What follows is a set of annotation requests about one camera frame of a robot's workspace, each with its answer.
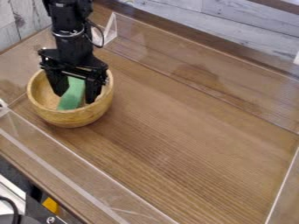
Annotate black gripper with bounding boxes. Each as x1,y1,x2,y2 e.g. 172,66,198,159
39,29,108,104

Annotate green rectangular block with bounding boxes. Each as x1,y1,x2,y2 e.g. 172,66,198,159
57,77,85,110

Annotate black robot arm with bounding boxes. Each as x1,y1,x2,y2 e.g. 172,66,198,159
37,0,108,103

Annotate brown wooden bowl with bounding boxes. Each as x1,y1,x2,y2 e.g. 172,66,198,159
27,70,115,128

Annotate yellow button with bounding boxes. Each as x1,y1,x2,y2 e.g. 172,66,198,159
41,198,60,214

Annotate clear acrylic corner bracket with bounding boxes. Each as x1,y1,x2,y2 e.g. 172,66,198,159
91,13,117,47

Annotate clear acrylic tray wall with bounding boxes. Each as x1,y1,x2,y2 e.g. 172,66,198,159
0,100,179,224

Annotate black cable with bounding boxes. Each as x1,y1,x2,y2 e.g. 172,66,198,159
0,195,21,224

